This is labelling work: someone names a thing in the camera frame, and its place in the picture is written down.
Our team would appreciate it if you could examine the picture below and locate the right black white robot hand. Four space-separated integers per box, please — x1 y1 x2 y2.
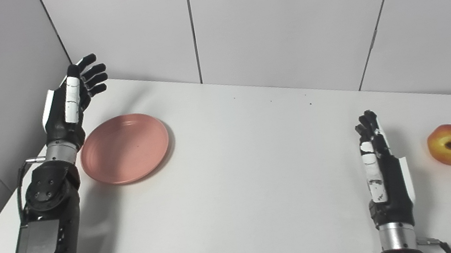
351 104 421 233

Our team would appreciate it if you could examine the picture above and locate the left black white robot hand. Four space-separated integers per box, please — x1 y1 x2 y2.
32 52 120 156

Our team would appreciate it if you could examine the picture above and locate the pink round plate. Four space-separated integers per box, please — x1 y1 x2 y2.
74 108 176 191

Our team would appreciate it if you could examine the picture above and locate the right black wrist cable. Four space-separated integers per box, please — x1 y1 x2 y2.
416 233 451 253

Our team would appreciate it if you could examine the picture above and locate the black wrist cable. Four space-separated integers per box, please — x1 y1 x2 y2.
10 155 55 219
416 233 451 253

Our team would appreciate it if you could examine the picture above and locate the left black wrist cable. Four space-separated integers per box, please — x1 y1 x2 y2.
10 155 55 219

